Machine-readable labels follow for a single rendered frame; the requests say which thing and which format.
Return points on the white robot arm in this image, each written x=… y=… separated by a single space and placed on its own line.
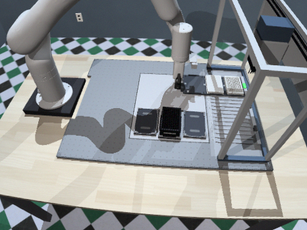
x=31 y=33

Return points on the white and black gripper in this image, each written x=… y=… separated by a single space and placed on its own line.
x=178 y=68

